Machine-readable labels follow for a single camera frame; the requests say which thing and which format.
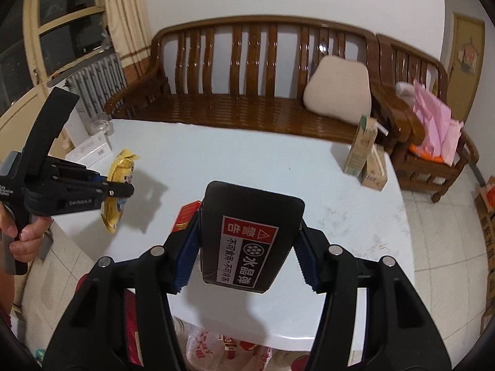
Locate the yellow snack wrapper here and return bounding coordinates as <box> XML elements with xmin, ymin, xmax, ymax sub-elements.
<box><xmin>101</xmin><ymin>148</ymin><xmax>139</xmax><ymax>234</ymax></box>

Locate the red cigarette box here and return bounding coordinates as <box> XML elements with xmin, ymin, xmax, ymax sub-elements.
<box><xmin>172</xmin><ymin>200</ymin><xmax>201</xmax><ymax>233</ymax></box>

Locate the black warning-label box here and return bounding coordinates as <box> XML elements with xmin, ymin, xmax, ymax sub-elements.
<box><xmin>200</xmin><ymin>181</ymin><xmax>304</xmax><ymax>294</ymax></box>

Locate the white red trash bag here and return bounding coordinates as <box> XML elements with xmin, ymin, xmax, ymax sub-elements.
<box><xmin>185</xmin><ymin>326</ymin><xmax>272</xmax><ymax>371</ymax></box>

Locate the person's left hand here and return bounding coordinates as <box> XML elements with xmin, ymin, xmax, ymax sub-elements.
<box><xmin>1</xmin><ymin>204</ymin><xmax>53</xmax><ymax>263</ymax></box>

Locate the white product box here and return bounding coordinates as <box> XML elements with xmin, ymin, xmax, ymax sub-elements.
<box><xmin>65</xmin><ymin>131</ymin><xmax>112</xmax><ymax>168</ymax></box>

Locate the glass jar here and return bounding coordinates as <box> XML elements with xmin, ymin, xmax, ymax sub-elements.
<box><xmin>86</xmin><ymin>112</ymin><xmax>114</xmax><ymax>137</ymax></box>

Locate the grey radiator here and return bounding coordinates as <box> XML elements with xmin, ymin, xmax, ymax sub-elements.
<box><xmin>66</xmin><ymin>50</ymin><xmax>127</xmax><ymax>118</ymax></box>

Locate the small brown drink carton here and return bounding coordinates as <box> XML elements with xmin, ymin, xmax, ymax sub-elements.
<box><xmin>361</xmin><ymin>144</ymin><xmax>388</xmax><ymax>191</ymax></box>

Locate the beige curtain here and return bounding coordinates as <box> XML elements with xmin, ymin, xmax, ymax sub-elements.
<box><xmin>104</xmin><ymin>0</ymin><xmax>152</xmax><ymax>83</ymax></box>

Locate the cardboard boxes pile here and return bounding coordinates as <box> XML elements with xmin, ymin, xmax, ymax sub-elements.
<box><xmin>474</xmin><ymin>176</ymin><xmax>495</xmax><ymax>332</ymax></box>

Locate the long wooden bench sofa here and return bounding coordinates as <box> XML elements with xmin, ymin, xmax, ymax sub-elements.
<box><xmin>104</xmin><ymin>15</ymin><xmax>390</xmax><ymax>143</ymax></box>

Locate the tall green drink carton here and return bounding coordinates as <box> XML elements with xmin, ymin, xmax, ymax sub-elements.
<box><xmin>344</xmin><ymin>116</ymin><xmax>378</xmax><ymax>177</ymax></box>

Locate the pink plastic bag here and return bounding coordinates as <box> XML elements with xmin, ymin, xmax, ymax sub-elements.
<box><xmin>409</xmin><ymin>80</ymin><xmax>464</xmax><ymax>166</ymax></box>

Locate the beige cushion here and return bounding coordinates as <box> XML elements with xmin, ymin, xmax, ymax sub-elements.
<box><xmin>303</xmin><ymin>55</ymin><xmax>372</xmax><ymax>125</ymax></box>

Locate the wooden armchair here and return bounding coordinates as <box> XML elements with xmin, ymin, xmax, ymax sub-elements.
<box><xmin>377</xmin><ymin>34</ymin><xmax>479</xmax><ymax>203</ymax></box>

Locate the wooden door with picture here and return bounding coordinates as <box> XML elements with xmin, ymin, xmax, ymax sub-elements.
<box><xmin>447</xmin><ymin>13</ymin><xmax>485</xmax><ymax>122</ymax></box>

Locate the window door frame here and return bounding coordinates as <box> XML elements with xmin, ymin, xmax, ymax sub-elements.
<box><xmin>1</xmin><ymin>0</ymin><xmax>107</xmax><ymax>143</ymax></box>

